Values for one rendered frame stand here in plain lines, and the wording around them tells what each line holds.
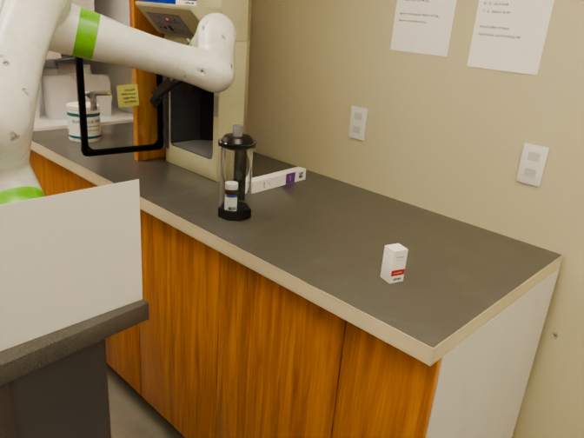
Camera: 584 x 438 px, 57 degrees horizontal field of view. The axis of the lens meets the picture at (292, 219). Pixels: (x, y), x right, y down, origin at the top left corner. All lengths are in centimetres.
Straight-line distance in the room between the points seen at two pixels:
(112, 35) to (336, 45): 89
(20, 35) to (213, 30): 57
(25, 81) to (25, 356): 48
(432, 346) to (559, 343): 78
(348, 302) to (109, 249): 51
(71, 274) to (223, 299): 61
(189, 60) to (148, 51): 10
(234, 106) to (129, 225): 90
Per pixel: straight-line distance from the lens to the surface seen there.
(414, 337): 111
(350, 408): 134
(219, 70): 147
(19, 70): 109
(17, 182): 113
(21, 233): 99
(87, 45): 142
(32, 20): 118
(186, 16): 180
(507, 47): 170
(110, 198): 104
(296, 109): 218
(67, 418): 126
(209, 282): 159
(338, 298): 119
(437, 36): 180
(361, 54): 197
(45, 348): 106
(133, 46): 143
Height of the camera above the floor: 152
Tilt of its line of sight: 21 degrees down
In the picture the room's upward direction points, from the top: 5 degrees clockwise
